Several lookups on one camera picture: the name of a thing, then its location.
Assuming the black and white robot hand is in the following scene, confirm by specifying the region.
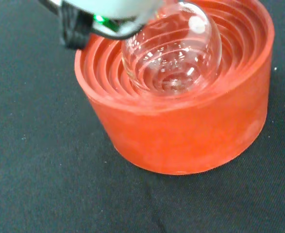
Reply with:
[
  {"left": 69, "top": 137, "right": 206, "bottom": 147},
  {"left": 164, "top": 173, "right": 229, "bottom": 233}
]
[{"left": 37, "top": 0, "right": 168, "bottom": 50}]

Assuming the orange flask support ring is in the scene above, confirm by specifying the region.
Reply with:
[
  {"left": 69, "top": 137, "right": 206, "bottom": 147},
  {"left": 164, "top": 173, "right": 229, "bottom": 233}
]
[{"left": 74, "top": 0, "right": 276, "bottom": 176}]

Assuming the black bench cloth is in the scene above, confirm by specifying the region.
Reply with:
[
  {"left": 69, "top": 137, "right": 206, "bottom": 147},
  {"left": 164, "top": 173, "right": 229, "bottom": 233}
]
[{"left": 0, "top": 0, "right": 285, "bottom": 233}]

